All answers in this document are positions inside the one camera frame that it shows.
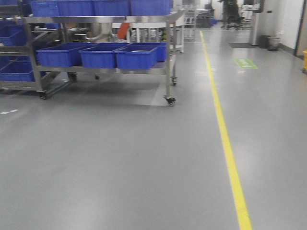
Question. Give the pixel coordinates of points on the blue bin lower right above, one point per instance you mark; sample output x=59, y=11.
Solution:
x=140, y=55

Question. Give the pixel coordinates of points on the blue bin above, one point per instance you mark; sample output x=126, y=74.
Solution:
x=63, y=55
x=140, y=55
x=101, y=55

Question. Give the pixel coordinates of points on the blue bin lower middle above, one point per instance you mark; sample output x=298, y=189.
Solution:
x=101, y=55

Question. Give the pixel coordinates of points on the steel wheeled cart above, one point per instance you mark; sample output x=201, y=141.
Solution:
x=45, y=75

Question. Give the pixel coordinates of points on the blue bin lower left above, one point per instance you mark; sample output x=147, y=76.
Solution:
x=63, y=55

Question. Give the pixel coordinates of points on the black office chair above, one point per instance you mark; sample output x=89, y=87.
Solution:
x=231, y=17

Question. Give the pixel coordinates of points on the grey trash can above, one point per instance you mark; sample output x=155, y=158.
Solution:
x=274, y=43

